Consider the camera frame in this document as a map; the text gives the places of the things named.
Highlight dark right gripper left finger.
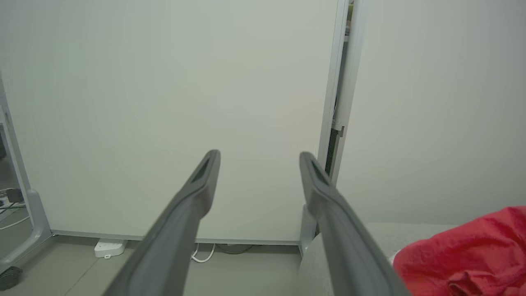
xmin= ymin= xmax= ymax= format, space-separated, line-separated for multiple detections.
xmin=103 ymin=149 xmax=221 ymax=296

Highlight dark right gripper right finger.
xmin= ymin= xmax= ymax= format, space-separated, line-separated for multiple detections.
xmin=299 ymin=151 xmax=411 ymax=296

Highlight red garment with white stripes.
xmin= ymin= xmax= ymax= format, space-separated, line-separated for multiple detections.
xmin=393 ymin=206 xmax=526 ymax=296

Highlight white power strip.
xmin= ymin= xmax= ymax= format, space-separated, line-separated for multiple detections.
xmin=94 ymin=238 xmax=128 ymax=259

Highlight grey partition foot with caster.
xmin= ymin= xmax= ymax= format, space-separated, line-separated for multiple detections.
xmin=0 ymin=189 xmax=53 ymax=274

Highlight wide white partition panel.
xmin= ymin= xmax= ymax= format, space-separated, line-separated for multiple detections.
xmin=0 ymin=0 xmax=350 ymax=246

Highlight narrow white partition panel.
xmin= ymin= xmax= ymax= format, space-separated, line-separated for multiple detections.
xmin=331 ymin=0 xmax=526 ymax=225

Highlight black caster wheel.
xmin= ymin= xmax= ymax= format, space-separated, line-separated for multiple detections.
xmin=0 ymin=266 xmax=23 ymax=290

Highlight white looped power cable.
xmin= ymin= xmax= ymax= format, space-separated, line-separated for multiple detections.
xmin=191 ymin=243 xmax=215 ymax=264

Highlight black floor cables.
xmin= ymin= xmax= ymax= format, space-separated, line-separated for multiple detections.
xmin=216 ymin=244 xmax=255 ymax=254

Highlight white floor cable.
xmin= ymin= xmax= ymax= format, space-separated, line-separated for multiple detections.
xmin=0 ymin=215 xmax=31 ymax=231

